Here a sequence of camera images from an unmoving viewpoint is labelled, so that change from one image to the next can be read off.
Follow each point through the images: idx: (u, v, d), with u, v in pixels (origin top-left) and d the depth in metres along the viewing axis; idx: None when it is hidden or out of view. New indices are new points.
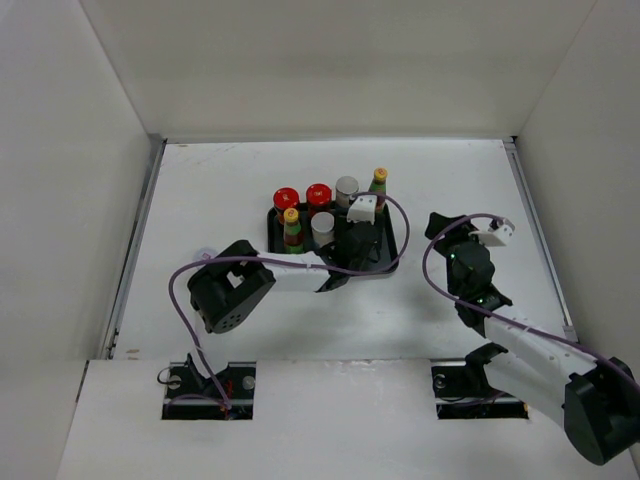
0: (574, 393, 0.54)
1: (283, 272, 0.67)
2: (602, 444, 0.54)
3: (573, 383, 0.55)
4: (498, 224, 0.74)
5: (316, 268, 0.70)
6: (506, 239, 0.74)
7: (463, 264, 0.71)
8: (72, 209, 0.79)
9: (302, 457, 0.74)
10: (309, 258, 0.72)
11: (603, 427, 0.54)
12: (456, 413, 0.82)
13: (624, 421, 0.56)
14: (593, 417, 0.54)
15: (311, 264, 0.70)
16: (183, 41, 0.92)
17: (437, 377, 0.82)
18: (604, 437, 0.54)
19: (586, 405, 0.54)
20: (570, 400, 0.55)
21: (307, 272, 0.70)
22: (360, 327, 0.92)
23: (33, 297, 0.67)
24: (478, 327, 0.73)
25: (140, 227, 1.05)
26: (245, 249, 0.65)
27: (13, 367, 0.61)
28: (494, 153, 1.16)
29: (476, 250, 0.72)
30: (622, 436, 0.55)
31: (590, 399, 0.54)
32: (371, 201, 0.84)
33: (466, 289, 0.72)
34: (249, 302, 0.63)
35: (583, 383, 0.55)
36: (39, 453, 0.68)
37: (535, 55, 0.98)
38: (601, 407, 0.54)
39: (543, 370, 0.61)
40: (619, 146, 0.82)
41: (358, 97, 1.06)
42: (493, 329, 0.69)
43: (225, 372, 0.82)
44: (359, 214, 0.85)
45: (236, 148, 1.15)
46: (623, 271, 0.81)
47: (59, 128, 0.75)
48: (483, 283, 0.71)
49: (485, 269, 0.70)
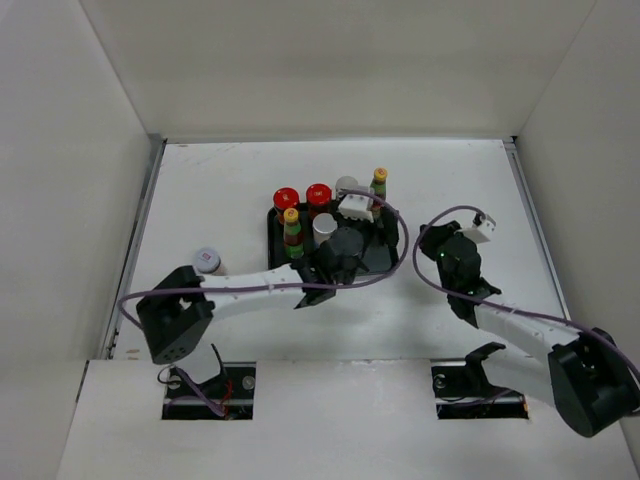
0: (557, 362, 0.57)
1: (230, 299, 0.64)
2: (590, 411, 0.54)
3: (554, 353, 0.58)
4: (482, 219, 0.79)
5: (278, 288, 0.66)
6: (489, 233, 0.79)
7: (450, 256, 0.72)
8: (72, 209, 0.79)
9: (303, 457, 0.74)
10: (276, 276, 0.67)
11: (589, 393, 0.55)
12: (456, 413, 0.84)
13: (612, 390, 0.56)
14: (577, 384, 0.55)
15: (275, 285, 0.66)
16: (183, 41, 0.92)
17: (437, 377, 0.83)
18: (591, 404, 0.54)
19: (569, 372, 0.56)
20: (553, 371, 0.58)
21: (267, 293, 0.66)
22: (360, 328, 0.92)
23: (33, 297, 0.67)
24: (469, 319, 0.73)
25: (140, 228, 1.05)
26: (186, 278, 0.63)
27: (13, 367, 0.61)
28: (494, 153, 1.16)
29: (463, 242, 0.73)
30: (610, 404, 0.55)
31: (572, 365, 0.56)
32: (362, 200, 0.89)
33: (457, 281, 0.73)
34: (187, 338, 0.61)
35: (565, 352, 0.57)
36: (38, 453, 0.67)
37: (536, 55, 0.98)
38: (584, 375, 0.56)
39: (531, 347, 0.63)
40: (620, 146, 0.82)
41: (358, 98, 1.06)
42: (483, 314, 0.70)
43: (222, 375, 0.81)
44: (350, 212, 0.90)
45: (236, 148, 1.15)
46: (623, 271, 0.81)
47: (60, 128, 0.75)
48: (472, 273, 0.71)
49: (473, 259, 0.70)
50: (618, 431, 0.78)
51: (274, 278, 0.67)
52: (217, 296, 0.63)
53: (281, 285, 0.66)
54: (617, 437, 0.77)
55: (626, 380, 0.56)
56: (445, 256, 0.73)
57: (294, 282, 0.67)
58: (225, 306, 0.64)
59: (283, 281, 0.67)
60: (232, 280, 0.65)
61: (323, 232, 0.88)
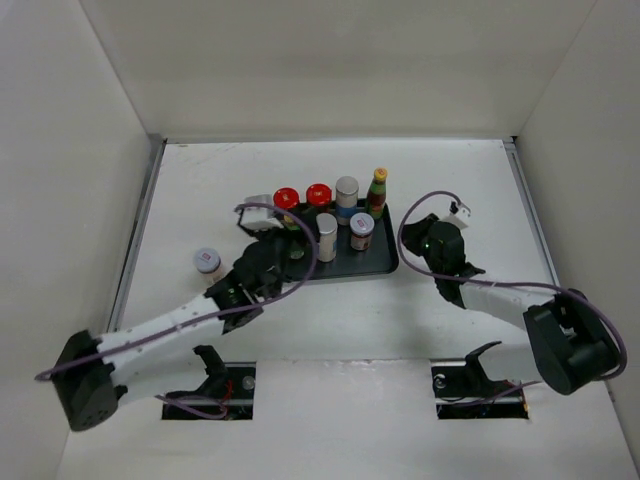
0: (531, 318, 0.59)
1: (134, 354, 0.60)
2: (567, 367, 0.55)
3: (530, 312, 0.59)
4: (458, 207, 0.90)
5: (188, 327, 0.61)
6: (465, 219, 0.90)
7: (435, 240, 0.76)
8: (72, 209, 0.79)
9: (303, 457, 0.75)
10: (187, 312, 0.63)
11: (566, 350, 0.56)
12: (456, 413, 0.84)
13: (589, 347, 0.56)
14: (552, 340, 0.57)
15: (183, 325, 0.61)
16: (183, 41, 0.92)
17: (437, 378, 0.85)
18: (567, 359, 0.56)
19: (542, 327, 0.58)
20: (530, 330, 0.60)
21: (178, 335, 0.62)
22: (359, 328, 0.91)
23: (33, 297, 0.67)
24: (458, 301, 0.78)
25: (140, 227, 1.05)
26: (86, 343, 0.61)
27: (13, 367, 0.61)
28: (494, 153, 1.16)
29: (446, 225, 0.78)
30: (587, 361, 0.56)
31: (547, 323, 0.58)
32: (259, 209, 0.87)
33: (443, 264, 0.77)
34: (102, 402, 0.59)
35: (541, 310, 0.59)
36: (38, 453, 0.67)
37: (536, 55, 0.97)
38: (561, 332, 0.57)
39: (513, 314, 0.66)
40: (620, 147, 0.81)
41: (357, 98, 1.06)
42: (468, 293, 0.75)
43: (222, 373, 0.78)
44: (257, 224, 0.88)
45: (236, 148, 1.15)
46: (622, 272, 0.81)
47: (59, 128, 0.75)
48: (457, 256, 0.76)
49: (455, 241, 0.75)
50: (618, 430, 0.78)
51: (184, 316, 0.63)
52: (118, 356, 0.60)
53: (190, 322, 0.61)
54: (617, 437, 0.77)
55: (603, 337, 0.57)
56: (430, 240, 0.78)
57: (208, 314, 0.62)
58: (131, 363, 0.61)
59: (194, 317, 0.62)
60: (135, 332, 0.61)
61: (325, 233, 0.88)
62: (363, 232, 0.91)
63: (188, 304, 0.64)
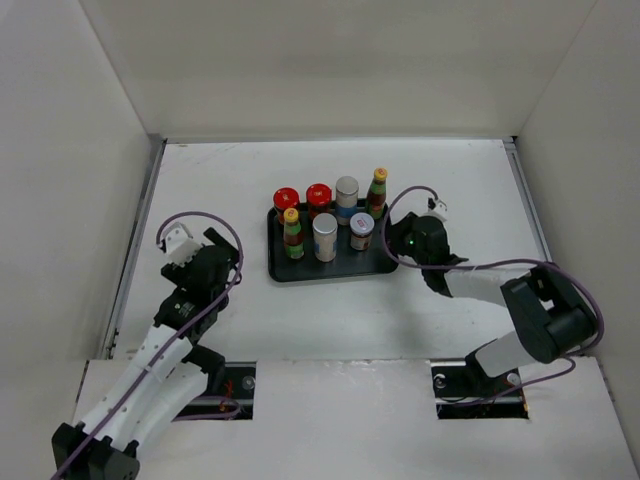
0: (509, 291, 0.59)
1: (123, 416, 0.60)
2: (548, 335, 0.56)
3: (507, 285, 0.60)
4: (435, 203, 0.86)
5: (156, 362, 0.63)
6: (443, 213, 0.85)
7: (419, 232, 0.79)
8: (72, 209, 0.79)
9: (304, 457, 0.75)
10: (149, 349, 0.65)
11: (544, 318, 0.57)
12: (457, 413, 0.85)
13: (569, 315, 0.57)
14: (530, 309, 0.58)
15: (150, 363, 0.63)
16: (182, 41, 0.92)
17: (437, 378, 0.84)
18: (548, 327, 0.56)
19: (520, 299, 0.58)
20: (508, 303, 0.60)
21: (153, 375, 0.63)
22: (359, 329, 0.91)
23: (33, 297, 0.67)
24: (445, 292, 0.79)
25: (140, 227, 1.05)
26: (69, 434, 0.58)
27: (13, 367, 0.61)
28: (494, 153, 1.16)
29: (429, 219, 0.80)
30: (567, 327, 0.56)
31: (523, 294, 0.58)
32: (178, 230, 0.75)
33: (428, 256, 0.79)
34: (119, 467, 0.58)
35: (517, 282, 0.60)
36: (39, 453, 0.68)
37: (536, 54, 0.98)
38: (538, 303, 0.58)
39: (494, 294, 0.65)
40: (620, 147, 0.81)
41: (357, 98, 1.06)
42: (453, 279, 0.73)
43: (214, 371, 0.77)
44: (182, 250, 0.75)
45: (237, 148, 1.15)
46: (622, 271, 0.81)
47: (60, 127, 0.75)
48: (441, 247, 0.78)
49: (438, 232, 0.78)
50: (619, 430, 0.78)
51: (147, 356, 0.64)
52: (108, 427, 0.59)
53: (156, 357, 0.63)
54: (618, 436, 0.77)
55: (579, 303, 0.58)
56: (415, 234, 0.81)
57: (167, 342, 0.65)
58: (126, 425, 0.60)
59: (156, 351, 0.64)
60: (112, 399, 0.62)
61: (323, 231, 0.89)
62: (363, 232, 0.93)
63: (146, 345, 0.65)
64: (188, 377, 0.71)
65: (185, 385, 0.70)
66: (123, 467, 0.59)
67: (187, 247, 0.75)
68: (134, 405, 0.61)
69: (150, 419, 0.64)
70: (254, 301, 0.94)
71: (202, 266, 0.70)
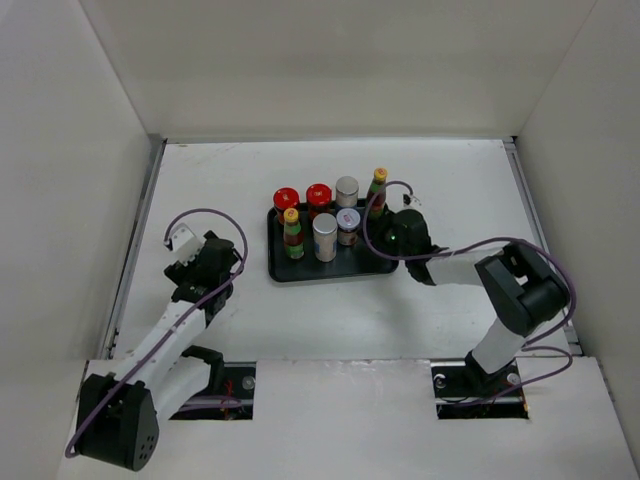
0: (483, 267, 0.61)
1: (152, 367, 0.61)
2: (524, 307, 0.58)
3: (481, 262, 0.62)
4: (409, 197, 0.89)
5: (181, 325, 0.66)
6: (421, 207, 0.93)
7: (400, 225, 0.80)
8: (72, 209, 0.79)
9: (303, 458, 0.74)
10: (171, 316, 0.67)
11: (518, 291, 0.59)
12: (456, 412, 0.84)
13: (542, 289, 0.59)
14: (503, 283, 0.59)
15: (176, 323, 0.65)
16: (182, 41, 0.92)
17: (437, 378, 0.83)
18: (522, 299, 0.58)
19: (493, 274, 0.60)
20: (483, 280, 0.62)
21: (178, 337, 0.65)
22: (359, 328, 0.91)
23: (34, 296, 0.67)
24: (427, 281, 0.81)
25: (140, 227, 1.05)
26: (100, 383, 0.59)
27: (13, 366, 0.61)
28: (494, 153, 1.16)
29: (409, 212, 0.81)
30: (540, 299, 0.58)
31: (496, 269, 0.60)
32: (185, 229, 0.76)
33: (412, 248, 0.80)
34: (147, 420, 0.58)
35: (491, 259, 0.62)
36: (40, 452, 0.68)
37: (537, 54, 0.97)
38: (511, 278, 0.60)
39: (470, 275, 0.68)
40: (620, 147, 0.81)
41: (357, 97, 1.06)
42: (434, 267, 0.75)
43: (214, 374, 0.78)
44: (186, 249, 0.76)
45: (236, 148, 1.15)
46: (622, 271, 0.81)
47: (60, 129, 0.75)
48: (423, 239, 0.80)
49: (419, 225, 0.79)
50: (619, 431, 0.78)
51: (170, 321, 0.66)
52: (139, 374, 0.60)
53: (179, 320, 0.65)
54: (618, 437, 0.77)
55: (549, 276, 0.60)
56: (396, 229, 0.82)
57: (188, 310, 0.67)
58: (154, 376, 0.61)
59: (179, 317, 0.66)
60: (139, 353, 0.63)
61: (324, 232, 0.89)
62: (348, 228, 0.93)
63: (167, 314, 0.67)
64: (192, 367, 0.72)
65: (194, 370, 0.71)
66: (149, 423, 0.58)
67: (191, 246, 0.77)
68: (162, 359, 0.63)
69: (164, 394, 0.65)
70: (254, 301, 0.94)
71: (210, 252, 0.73)
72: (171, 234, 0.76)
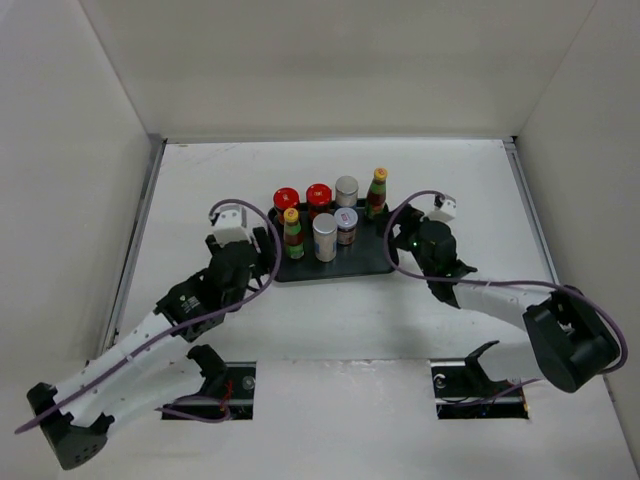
0: (533, 320, 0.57)
1: (91, 397, 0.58)
2: (570, 365, 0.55)
3: (529, 313, 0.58)
4: (442, 200, 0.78)
5: (138, 354, 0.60)
6: (452, 211, 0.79)
7: (426, 242, 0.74)
8: (72, 209, 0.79)
9: (302, 458, 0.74)
10: (139, 337, 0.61)
11: (566, 347, 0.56)
12: (456, 413, 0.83)
13: (590, 343, 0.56)
14: (553, 339, 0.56)
15: (132, 353, 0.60)
16: (182, 41, 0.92)
17: (437, 378, 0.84)
18: (569, 356, 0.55)
19: (543, 329, 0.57)
20: (529, 330, 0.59)
21: (133, 365, 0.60)
22: (361, 328, 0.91)
23: (34, 298, 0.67)
24: (451, 300, 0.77)
25: (140, 227, 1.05)
26: (43, 396, 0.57)
27: (13, 367, 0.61)
28: (494, 153, 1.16)
29: (437, 226, 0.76)
30: (588, 356, 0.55)
31: (547, 322, 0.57)
32: (236, 212, 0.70)
33: (435, 266, 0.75)
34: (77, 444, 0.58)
35: (541, 310, 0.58)
36: (39, 452, 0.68)
37: (537, 54, 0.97)
38: (561, 330, 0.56)
39: (510, 315, 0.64)
40: (620, 148, 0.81)
41: (357, 98, 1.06)
42: (462, 292, 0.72)
43: (221, 377, 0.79)
44: (226, 234, 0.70)
45: (236, 148, 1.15)
46: (623, 272, 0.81)
47: (60, 129, 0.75)
48: (449, 257, 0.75)
49: (446, 242, 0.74)
50: (619, 430, 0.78)
51: (136, 343, 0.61)
52: (74, 404, 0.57)
53: (142, 348, 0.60)
54: (617, 437, 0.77)
55: (602, 332, 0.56)
56: (420, 243, 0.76)
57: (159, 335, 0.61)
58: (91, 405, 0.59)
59: (145, 341, 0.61)
60: (89, 374, 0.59)
61: (323, 232, 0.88)
62: (346, 227, 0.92)
63: (138, 329, 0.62)
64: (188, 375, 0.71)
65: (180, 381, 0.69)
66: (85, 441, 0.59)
67: (232, 233, 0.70)
68: (106, 388, 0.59)
69: (133, 401, 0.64)
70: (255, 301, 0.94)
71: (220, 264, 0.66)
72: (220, 211, 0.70)
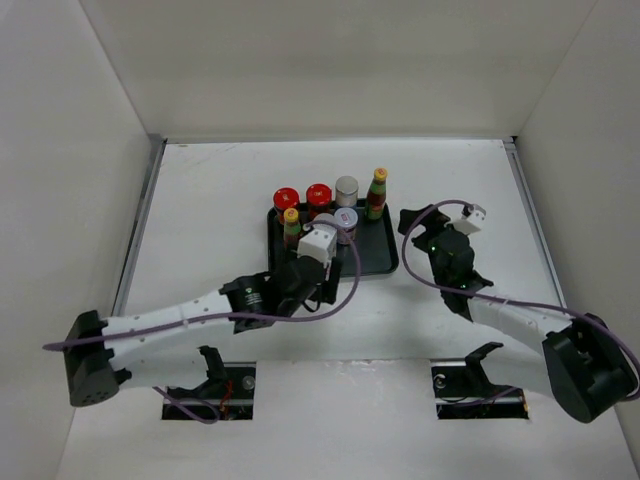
0: (552, 349, 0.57)
1: (134, 345, 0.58)
2: (588, 396, 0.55)
3: (550, 341, 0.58)
4: (470, 210, 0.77)
5: (193, 324, 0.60)
6: (479, 223, 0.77)
7: (443, 251, 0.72)
8: (73, 208, 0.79)
9: (302, 458, 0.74)
10: (197, 308, 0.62)
11: (585, 378, 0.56)
12: (456, 413, 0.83)
13: (608, 374, 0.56)
14: (573, 369, 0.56)
15: (189, 322, 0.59)
16: (182, 42, 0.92)
17: (437, 378, 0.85)
18: (587, 387, 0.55)
19: (563, 358, 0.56)
20: (549, 357, 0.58)
21: (183, 331, 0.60)
22: (361, 328, 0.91)
23: (34, 298, 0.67)
24: (463, 312, 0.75)
25: (140, 227, 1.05)
26: (90, 325, 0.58)
27: (13, 367, 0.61)
28: (494, 153, 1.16)
29: (456, 236, 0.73)
30: (606, 388, 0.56)
31: (567, 352, 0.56)
32: (328, 236, 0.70)
33: (450, 276, 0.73)
34: (98, 385, 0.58)
35: (561, 338, 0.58)
36: (39, 452, 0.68)
37: (536, 55, 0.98)
38: (580, 360, 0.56)
39: (526, 336, 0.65)
40: (620, 148, 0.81)
41: (358, 98, 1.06)
42: (476, 307, 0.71)
43: (223, 378, 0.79)
44: (310, 250, 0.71)
45: (236, 148, 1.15)
46: (623, 272, 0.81)
47: (60, 129, 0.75)
48: (465, 267, 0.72)
49: (465, 254, 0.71)
50: (618, 430, 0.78)
51: (194, 311, 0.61)
52: (119, 343, 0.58)
53: (198, 318, 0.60)
54: (616, 437, 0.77)
55: (621, 364, 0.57)
56: (437, 252, 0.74)
57: (214, 317, 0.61)
58: (131, 353, 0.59)
59: (203, 314, 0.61)
60: (140, 322, 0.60)
61: None
62: (346, 227, 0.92)
63: (200, 299, 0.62)
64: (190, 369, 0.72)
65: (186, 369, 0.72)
66: (103, 385, 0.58)
67: (316, 251, 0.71)
68: (151, 341, 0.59)
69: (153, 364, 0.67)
70: None
71: (291, 272, 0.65)
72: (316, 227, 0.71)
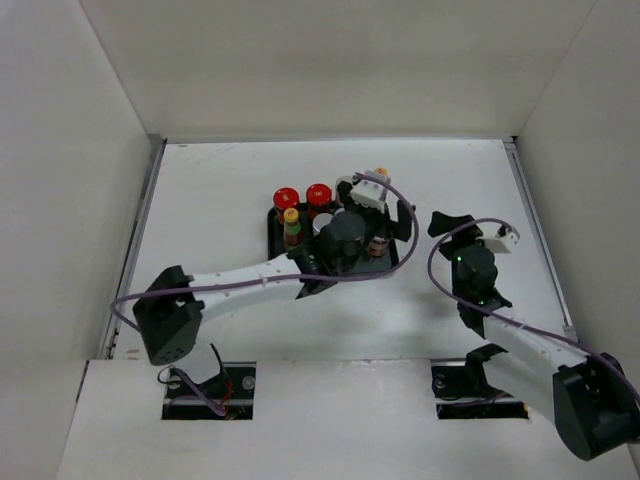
0: (561, 383, 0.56)
1: (221, 297, 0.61)
2: (591, 437, 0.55)
3: (559, 374, 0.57)
4: (506, 231, 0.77)
5: (272, 280, 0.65)
6: (512, 246, 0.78)
7: (467, 265, 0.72)
8: (72, 210, 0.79)
9: (302, 458, 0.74)
10: (271, 269, 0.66)
11: (590, 418, 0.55)
12: (456, 413, 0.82)
13: (615, 417, 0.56)
14: (580, 407, 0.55)
15: (269, 279, 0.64)
16: (181, 41, 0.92)
17: (437, 377, 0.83)
18: (592, 428, 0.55)
19: (571, 395, 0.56)
20: (556, 390, 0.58)
21: (263, 288, 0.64)
22: (362, 328, 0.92)
23: (32, 298, 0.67)
24: (477, 328, 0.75)
25: (141, 227, 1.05)
26: (176, 279, 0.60)
27: (13, 367, 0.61)
28: (494, 153, 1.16)
29: (484, 254, 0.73)
30: (612, 431, 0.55)
31: (576, 389, 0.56)
32: (376, 186, 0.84)
33: (470, 290, 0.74)
34: (185, 338, 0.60)
35: (570, 374, 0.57)
36: (39, 452, 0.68)
37: (536, 55, 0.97)
38: (588, 399, 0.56)
39: (537, 364, 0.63)
40: (620, 147, 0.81)
41: (357, 99, 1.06)
42: (490, 326, 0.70)
43: (223, 374, 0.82)
44: (365, 199, 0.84)
45: (236, 148, 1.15)
46: (623, 271, 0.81)
47: (60, 130, 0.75)
48: (486, 284, 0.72)
49: (488, 271, 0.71)
50: None
51: (268, 271, 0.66)
52: (207, 295, 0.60)
53: (278, 277, 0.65)
54: None
55: (630, 408, 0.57)
56: (462, 265, 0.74)
57: (291, 274, 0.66)
58: (218, 306, 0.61)
59: (279, 274, 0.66)
60: (224, 277, 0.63)
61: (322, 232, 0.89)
62: None
63: (271, 263, 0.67)
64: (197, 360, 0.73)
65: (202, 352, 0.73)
66: (185, 339, 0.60)
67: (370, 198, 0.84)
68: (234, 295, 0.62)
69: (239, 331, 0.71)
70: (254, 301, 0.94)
71: (326, 234, 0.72)
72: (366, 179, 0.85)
